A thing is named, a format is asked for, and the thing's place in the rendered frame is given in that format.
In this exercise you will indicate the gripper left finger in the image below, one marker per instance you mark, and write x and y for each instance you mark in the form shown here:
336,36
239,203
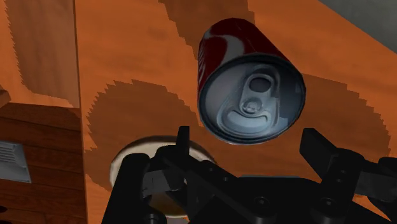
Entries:
173,173

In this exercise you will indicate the white wall vent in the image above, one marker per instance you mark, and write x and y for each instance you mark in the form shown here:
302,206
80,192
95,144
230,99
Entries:
12,161

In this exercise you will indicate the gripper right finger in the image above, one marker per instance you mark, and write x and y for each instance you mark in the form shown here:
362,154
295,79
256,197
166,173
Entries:
338,167

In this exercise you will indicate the white round plate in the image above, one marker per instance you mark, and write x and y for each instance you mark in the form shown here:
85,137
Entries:
149,147

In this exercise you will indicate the red soda can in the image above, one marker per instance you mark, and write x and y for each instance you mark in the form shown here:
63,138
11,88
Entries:
248,90

